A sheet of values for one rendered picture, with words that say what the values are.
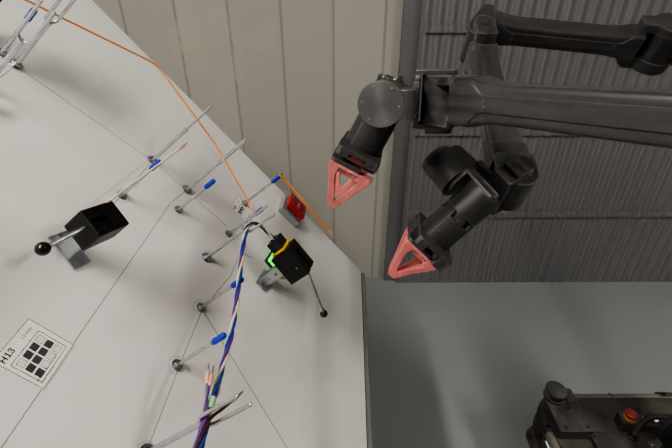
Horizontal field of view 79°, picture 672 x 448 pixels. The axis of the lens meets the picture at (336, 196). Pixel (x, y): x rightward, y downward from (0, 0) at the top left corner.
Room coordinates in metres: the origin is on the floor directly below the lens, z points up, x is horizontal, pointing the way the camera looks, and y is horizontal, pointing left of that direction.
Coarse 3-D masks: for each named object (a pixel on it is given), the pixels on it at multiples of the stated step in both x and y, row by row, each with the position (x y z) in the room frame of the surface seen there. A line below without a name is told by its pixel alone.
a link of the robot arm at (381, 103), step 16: (384, 80) 0.49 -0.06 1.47; (416, 80) 0.55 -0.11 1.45; (368, 96) 0.49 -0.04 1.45; (384, 96) 0.49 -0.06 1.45; (400, 96) 0.48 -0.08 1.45; (416, 96) 0.50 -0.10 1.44; (368, 112) 0.49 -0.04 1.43; (384, 112) 0.48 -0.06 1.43; (400, 112) 0.48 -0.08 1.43; (416, 112) 0.51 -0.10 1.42; (416, 128) 0.55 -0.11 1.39; (432, 128) 0.54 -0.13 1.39; (448, 128) 0.54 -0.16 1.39
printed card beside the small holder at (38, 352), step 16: (32, 320) 0.29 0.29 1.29; (16, 336) 0.27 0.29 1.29; (32, 336) 0.27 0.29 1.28; (48, 336) 0.28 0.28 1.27; (0, 352) 0.25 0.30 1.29; (16, 352) 0.25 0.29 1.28; (32, 352) 0.26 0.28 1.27; (48, 352) 0.27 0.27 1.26; (64, 352) 0.28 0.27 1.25; (16, 368) 0.24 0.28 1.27; (32, 368) 0.25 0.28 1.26; (48, 368) 0.26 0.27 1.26
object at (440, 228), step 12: (444, 204) 0.55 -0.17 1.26; (420, 216) 0.57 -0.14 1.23; (432, 216) 0.54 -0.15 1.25; (444, 216) 0.52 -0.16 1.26; (420, 228) 0.52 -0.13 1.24; (432, 228) 0.52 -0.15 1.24; (444, 228) 0.51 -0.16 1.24; (456, 228) 0.51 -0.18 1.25; (468, 228) 0.51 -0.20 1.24; (420, 240) 0.49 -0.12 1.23; (432, 240) 0.51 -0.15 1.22; (444, 240) 0.51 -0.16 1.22; (456, 240) 0.51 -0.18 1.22; (444, 252) 0.50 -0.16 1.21; (444, 264) 0.48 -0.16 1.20
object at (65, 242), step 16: (96, 208) 0.38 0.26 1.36; (112, 208) 0.39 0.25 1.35; (80, 224) 0.36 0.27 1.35; (96, 224) 0.36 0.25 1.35; (112, 224) 0.37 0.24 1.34; (128, 224) 0.39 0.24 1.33; (64, 240) 0.33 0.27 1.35; (80, 240) 0.35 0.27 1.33; (96, 240) 0.35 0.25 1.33; (64, 256) 0.36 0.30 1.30; (80, 256) 0.38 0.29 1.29
